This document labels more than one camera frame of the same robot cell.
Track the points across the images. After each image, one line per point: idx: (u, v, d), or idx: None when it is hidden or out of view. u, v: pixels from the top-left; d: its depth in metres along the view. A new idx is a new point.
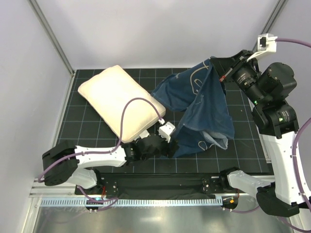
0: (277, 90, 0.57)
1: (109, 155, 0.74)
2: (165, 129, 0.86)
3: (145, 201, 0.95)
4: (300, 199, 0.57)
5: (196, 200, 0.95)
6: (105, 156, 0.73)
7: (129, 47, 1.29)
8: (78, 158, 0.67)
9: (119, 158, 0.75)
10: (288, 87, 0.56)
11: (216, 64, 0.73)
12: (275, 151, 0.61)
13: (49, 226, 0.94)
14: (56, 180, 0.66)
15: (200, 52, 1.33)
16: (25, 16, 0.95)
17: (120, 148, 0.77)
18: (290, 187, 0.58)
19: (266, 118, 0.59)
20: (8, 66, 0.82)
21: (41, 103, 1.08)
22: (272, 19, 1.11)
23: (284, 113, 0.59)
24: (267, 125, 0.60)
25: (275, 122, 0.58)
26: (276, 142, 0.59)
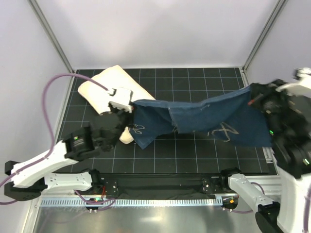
0: (302, 124, 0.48)
1: (45, 161, 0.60)
2: (120, 97, 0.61)
3: (145, 201, 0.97)
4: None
5: (196, 200, 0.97)
6: (41, 164, 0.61)
7: (129, 47, 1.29)
8: (13, 179, 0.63)
9: (56, 158, 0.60)
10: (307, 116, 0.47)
11: (254, 88, 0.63)
12: (289, 181, 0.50)
13: (49, 226, 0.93)
14: (30, 195, 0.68)
15: (200, 52, 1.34)
16: (25, 15, 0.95)
17: (60, 145, 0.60)
18: (297, 219, 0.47)
19: (288, 155, 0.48)
20: (8, 66, 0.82)
21: (41, 103, 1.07)
22: (273, 18, 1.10)
23: None
24: (289, 164, 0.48)
25: (299, 160, 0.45)
26: (295, 183, 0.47)
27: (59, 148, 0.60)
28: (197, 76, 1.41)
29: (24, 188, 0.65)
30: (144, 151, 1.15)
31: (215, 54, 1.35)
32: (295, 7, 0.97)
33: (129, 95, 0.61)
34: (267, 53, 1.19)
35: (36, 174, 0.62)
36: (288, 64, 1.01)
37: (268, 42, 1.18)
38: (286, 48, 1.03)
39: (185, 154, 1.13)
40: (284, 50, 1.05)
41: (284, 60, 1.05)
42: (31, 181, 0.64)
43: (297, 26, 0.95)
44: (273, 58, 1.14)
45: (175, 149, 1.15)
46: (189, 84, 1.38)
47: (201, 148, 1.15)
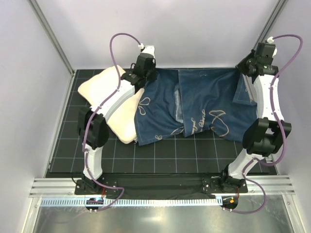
0: (262, 49, 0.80)
1: (118, 92, 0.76)
2: (148, 49, 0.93)
3: (145, 201, 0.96)
4: (273, 117, 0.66)
5: (196, 200, 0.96)
6: (118, 94, 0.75)
7: (129, 48, 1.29)
8: (100, 112, 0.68)
9: (126, 86, 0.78)
10: (270, 47, 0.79)
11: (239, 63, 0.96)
12: (259, 88, 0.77)
13: (49, 226, 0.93)
14: (103, 136, 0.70)
15: (200, 53, 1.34)
16: (25, 15, 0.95)
17: (123, 82, 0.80)
18: (265, 108, 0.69)
19: (255, 68, 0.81)
20: (8, 66, 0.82)
21: (41, 102, 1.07)
22: (273, 18, 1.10)
23: (269, 65, 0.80)
24: (255, 73, 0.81)
25: (260, 68, 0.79)
26: (259, 81, 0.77)
27: (124, 83, 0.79)
28: None
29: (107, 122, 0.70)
30: (144, 150, 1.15)
31: (215, 54, 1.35)
32: (294, 7, 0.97)
33: (153, 49, 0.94)
34: None
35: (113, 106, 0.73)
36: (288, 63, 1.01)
37: None
38: (286, 47, 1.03)
39: (185, 154, 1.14)
40: (284, 49, 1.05)
41: (283, 60, 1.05)
42: (110, 114, 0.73)
43: (297, 25, 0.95)
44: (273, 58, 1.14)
45: (175, 149, 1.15)
46: None
47: (202, 148, 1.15)
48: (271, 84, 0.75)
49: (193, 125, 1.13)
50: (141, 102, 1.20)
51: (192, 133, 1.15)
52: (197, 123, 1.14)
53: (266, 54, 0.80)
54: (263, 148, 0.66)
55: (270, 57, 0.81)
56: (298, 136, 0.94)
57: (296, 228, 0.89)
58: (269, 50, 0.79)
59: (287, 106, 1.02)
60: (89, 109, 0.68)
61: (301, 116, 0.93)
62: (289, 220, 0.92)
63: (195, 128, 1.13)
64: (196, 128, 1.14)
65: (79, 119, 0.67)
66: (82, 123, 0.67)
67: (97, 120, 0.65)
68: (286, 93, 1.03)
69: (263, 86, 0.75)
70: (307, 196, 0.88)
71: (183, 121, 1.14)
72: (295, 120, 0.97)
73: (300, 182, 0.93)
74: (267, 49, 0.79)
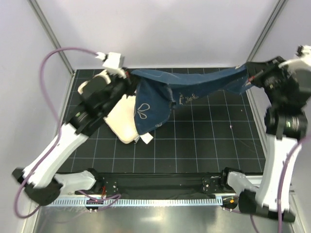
0: (294, 91, 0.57)
1: (58, 146, 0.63)
2: (109, 63, 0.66)
3: (145, 201, 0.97)
4: (275, 206, 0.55)
5: (196, 200, 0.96)
6: (56, 151, 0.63)
7: (129, 48, 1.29)
8: (31, 180, 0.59)
9: (70, 137, 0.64)
10: (306, 93, 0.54)
11: (251, 66, 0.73)
12: (270, 148, 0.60)
13: (49, 226, 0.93)
14: (50, 195, 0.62)
15: (200, 53, 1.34)
16: (25, 16, 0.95)
17: (65, 128, 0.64)
18: (269, 190, 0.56)
19: (274, 119, 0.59)
20: (8, 66, 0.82)
21: (41, 102, 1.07)
22: (273, 18, 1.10)
23: (295, 120, 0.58)
24: (271, 127, 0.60)
25: (280, 124, 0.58)
26: (274, 143, 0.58)
27: (67, 129, 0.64)
28: None
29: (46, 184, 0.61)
30: (144, 150, 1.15)
31: (215, 54, 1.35)
32: (294, 7, 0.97)
33: (119, 59, 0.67)
34: (268, 52, 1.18)
35: (53, 164, 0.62)
36: None
37: (269, 42, 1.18)
38: (286, 47, 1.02)
39: (185, 154, 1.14)
40: (284, 49, 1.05)
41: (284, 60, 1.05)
42: (49, 176, 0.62)
43: (297, 25, 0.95)
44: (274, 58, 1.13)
45: (175, 149, 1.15)
46: None
47: (202, 148, 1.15)
48: (287, 155, 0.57)
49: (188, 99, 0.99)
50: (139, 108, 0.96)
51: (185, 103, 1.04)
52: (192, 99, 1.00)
53: (296, 96, 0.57)
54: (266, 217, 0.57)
55: (302, 104, 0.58)
56: None
57: (296, 228, 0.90)
58: (304, 97, 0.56)
59: None
60: (21, 175, 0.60)
61: None
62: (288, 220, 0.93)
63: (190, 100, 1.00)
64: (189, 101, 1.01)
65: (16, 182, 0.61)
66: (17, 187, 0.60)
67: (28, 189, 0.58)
68: None
69: (277, 155, 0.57)
70: (308, 196, 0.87)
71: (171, 98, 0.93)
72: None
73: (300, 182, 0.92)
74: (301, 94, 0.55)
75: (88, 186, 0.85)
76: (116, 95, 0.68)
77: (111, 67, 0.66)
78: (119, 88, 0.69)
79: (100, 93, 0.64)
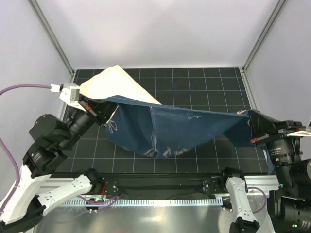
0: None
1: (19, 188, 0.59)
2: (63, 98, 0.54)
3: (145, 201, 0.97)
4: None
5: (196, 200, 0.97)
6: (15, 196, 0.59)
7: (129, 48, 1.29)
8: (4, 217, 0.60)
9: (25, 180, 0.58)
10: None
11: (256, 120, 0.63)
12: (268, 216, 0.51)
13: (49, 227, 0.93)
14: (30, 223, 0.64)
15: (201, 53, 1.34)
16: (25, 16, 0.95)
17: (23, 169, 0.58)
18: None
19: (280, 208, 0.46)
20: (8, 66, 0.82)
21: (41, 103, 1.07)
22: (273, 17, 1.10)
23: (304, 222, 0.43)
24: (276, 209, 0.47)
25: (285, 220, 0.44)
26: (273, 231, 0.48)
27: (24, 172, 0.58)
28: (198, 76, 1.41)
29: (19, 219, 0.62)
30: None
31: (215, 54, 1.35)
32: (294, 7, 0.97)
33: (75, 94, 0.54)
34: (268, 53, 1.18)
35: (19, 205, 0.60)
36: (289, 63, 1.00)
37: (268, 42, 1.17)
38: (287, 46, 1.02)
39: (185, 154, 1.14)
40: (284, 49, 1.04)
41: (284, 60, 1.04)
42: (20, 211, 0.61)
43: (297, 25, 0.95)
44: (274, 58, 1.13)
45: None
46: (189, 84, 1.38)
47: (201, 148, 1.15)
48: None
49: (166, 150, 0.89)
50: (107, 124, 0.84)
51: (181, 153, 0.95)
52: (172, 150, 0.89)
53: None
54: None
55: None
56: None
57: None
58: None
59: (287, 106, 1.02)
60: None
61: (301, 116, 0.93)
62: None
63: (167, 152, 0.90)
64: (169, 152, 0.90)
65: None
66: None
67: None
68: (286, 93, 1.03)
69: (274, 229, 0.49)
70: None
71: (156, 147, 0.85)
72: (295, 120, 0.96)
73: None
74: None
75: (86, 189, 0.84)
76: (76, 131, 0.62)
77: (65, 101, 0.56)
78: (83, 119, 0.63)
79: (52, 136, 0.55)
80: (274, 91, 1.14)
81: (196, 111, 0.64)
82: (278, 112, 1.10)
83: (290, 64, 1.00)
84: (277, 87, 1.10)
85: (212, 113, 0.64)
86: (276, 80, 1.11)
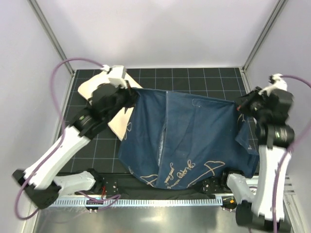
0: (276, 104, 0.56)
1: (61, 149, 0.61)
2: (115, 72, 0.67)
3: (145, 201, 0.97)
4: (270, 215, 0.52)
5: (196, 200, 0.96)
6: (58, 154, 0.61)
7: (129, 48, 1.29)
8: (33, 181, 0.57)
9: (72, 141, 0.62)
10: (285, 105, 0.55)
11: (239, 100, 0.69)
12: (262, 161, 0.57)
13: (49, 227, 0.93)
14: (49, 198, 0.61)
15: (201, 53, 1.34)
16: (25, 16, 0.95)
17: (70, 130, 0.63)
18: (263, 202, 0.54)
19: (265, 129, 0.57)
20: (8, 66, 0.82)
21: (41, 103, 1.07)
22: (273, 18, 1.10)
23: (282, 132, 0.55)
24: (260, 137, 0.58)
25: (270, 134, 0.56)
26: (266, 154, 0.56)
27: (72, 133, 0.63)
28: (197, 76, 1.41)
29: (45, 188, 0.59)
30: None
31: (215, 54, 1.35)
32: (294, 7, 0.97)
33: (123, 71, 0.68)
34: (267, 53, 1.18)
35: (55, 167, 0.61)
36: (288, 63, 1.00)
37: (268, 42, 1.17)
38: (286, 47, 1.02)
39: None
40: (284, 49, 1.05)
41: (284, 60, 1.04)
42: (49, 178, 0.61)
43: (297, 25, 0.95)
44: (273, 58, 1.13)
45: None
46: (189, 84, 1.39)
47: None
48: (279, 163, 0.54)
49: (168, 173, 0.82)
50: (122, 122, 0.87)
51: (188, 187, 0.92)
52: (174, 171, 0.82)
53: (278, 109, 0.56)
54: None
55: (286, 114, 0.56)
56: (298, 135, 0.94)
57: (297, 229, 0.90)
58: (284, 106, 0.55)
59: None
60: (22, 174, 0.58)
61: (300, 116, 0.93)
62: (289, 220, 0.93)
63: (169, 177, 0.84)
64: (171, 177, 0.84)
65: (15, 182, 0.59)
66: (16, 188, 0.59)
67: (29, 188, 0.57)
68: None
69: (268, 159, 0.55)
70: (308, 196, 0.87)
71: (160, 162, 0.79)
72: (295, 120, 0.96)
73: (300, 182, 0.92)
74: (282, 106, 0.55)
75: (89, 187, 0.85)
76: (119, 103, 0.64)
77: (112, 77, 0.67)
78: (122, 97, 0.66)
79: (108, 99, 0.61)
80: None
81: (200, 98, 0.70)
82: None
83: (289, 64, 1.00)
84: None
85: (211, 99, 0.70)
86: None
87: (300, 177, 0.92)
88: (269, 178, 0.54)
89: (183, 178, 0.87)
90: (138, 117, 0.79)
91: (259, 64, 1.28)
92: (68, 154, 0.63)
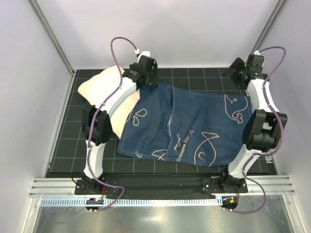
0: (252, 58, 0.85)
1: (120, 89, 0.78)
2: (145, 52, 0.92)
3: (145, 201, 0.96)
4: (268, 109, 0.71)
5: (196, 200, 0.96)
6: (120, 91, 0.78)
7: (129, 48, 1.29)
8: (104, 108, 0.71)
9: (127, 86, 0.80)
10: (258, 58, 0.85)
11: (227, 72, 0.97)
12: (253, 92, 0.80)
13: (49, 227, 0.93)
14: (106, 133, 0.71)
15: (200, 53, 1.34)
16: (25, 15, 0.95)
17: (125, 81, 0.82)
18: (260, 101, 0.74)
19: (247, 75, 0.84)
20: (8, 66, 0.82)
21: (41, 102, 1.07)
22: (272, 19, 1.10)
23: (260, 74, 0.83)
24: (246, 80, 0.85)
25: (252, 74, 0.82)
26: (253, 84, 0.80)
27: (126, 79, 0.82)
28: (197, 76, 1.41)
29: (111, 117, 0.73)
30: None
31: (215, 54, 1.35)
32: (294, 7, 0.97)
33: (149, 54, 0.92)
34: (267, 53, 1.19)
35: (115, 103, 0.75)
36: (288, 64, 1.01)
37: (268, 42, 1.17)
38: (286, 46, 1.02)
39: None
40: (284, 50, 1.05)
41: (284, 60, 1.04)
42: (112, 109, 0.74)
43: (297, 25, 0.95)
44: (273, 58, 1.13)
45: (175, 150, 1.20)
46: (189, 84, 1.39)
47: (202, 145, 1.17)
48: (262, 87, 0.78)
49: (177, 142, 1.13)
50: (137, 112, 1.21)
51: (195, 163, 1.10)
52: (181, 140, 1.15)
53: (254, 62, 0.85)
54: (262, 143, 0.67)
55: (260, 65, 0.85)
56: (298, 136, 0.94)
57: (296, 228, 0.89)
58: (259, 59, 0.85)
59: (287, 106, 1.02)
60: (93, 106, 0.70)
61: (299, 116, 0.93)
62: (289, 220, 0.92)
63: (178, 144, 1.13)
64: (179, 144, 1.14)
65: (83, 116, 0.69)
66: (85, 119, 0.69)
67: (101, 117, 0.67)
68: (286, 93, 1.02)
69: (255, 87, 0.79)
70: (308, 197, 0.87)
71: (170, 134, 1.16)
72: (295, 120, 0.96)
73: (300, 181, 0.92)
74: (257, 59, 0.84)
75: (98, 174, 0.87)
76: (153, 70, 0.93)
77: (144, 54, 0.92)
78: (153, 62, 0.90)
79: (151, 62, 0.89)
80: (274, 90, 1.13)
81: (194, 92, 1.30)
82: None
83: (289, 65, 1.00)
84: (277, 87, 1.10)
85: (201, 94, 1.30)
86: (276, 80, 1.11)
87: (299, 177, 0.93)
88: (259, 93, 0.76)
89: (186, 150, 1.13)
90: (155, 106, 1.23)
91: None
92: (123, 97, 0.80)
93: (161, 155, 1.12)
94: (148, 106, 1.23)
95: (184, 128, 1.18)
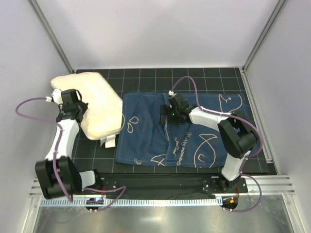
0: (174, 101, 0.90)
1: (64, 132, 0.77)
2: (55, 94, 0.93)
3: (145, 201, 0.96)
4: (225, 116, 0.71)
5: (196, 200, 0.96)
6: (65, 133, 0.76)
7: (129, 48, 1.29)
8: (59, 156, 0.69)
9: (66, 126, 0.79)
10: (178, 97, 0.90)
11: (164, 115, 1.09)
12: (201, 121, 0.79)
13: (49, 226, 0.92)
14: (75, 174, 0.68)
15: (200, 54, 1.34)
16: (25, 16, 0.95)
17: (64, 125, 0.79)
18: (214, 119, 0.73)
19: (183, 115, 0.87)
20: (7, 65, 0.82)
21: (41, 102, 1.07)
22: (272, 19, 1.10)
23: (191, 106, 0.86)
24: (187, 119, 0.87)
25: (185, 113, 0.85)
26: (194, 115, 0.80)
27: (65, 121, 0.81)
28: (197, 76, 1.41)
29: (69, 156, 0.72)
30: None
31: (215, 54, 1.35)
32: (293, 7, 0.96)
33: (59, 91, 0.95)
34: (267, 53, 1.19)
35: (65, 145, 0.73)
36: (288, 64, 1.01)
37: (268, 43, 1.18)
38: (286, 47, 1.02)
39: None
40: (283, 50, 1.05)
41: (284, 61, 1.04)
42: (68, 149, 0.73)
43: (296, 25, 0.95)
44: (273, 58, 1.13)
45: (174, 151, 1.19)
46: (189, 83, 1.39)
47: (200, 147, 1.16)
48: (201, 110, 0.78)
49: (175, 145, 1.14)
50: (129, 120, 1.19)
51: (195, 165, 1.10)
52: (180, 142, 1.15)
53: (178, 102, 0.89)
54: (249, 143, 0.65)
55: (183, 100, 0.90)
56: (298, 136, 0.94)
57: (296, 228, 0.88)
58: (181, 98, 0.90)
59: (287, 106, 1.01)
60: (46, 161, 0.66)
61: (299, 117, 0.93)
62: (289, 220, 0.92)
63: (176, 148, 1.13)
64: (178, 147, 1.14)
65: (42, 178, 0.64)
66: (46, 180, 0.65)
67: (62, 164, 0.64)
68: (286, 93, 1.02)
69: (197, 114, 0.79)
70: (307, 197, 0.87)
71: (168, 139, 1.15)
72: (295, 120, 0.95)
73: (299, 182, 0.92)
74: (178, 97, 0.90)
75: (93, 179, 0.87)
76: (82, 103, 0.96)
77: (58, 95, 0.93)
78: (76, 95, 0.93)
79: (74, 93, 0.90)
80: (274, 91, 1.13)
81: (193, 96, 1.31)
82: (278, 112, 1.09)
83: (289, 65, 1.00)
84: (277, 87, 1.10)
85: (204, 95, 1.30)
86: (276, 80, 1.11)
87: (299, 177, 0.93)
88: (206, 116, 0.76)
89: (185, 153, 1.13)
90: (144, 112, 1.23)
91: (258, 65, 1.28)
92: (71, 136, 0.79)
93: (161, 161, 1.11)
94: (140, 114, 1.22)
95: (182, 131, 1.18)
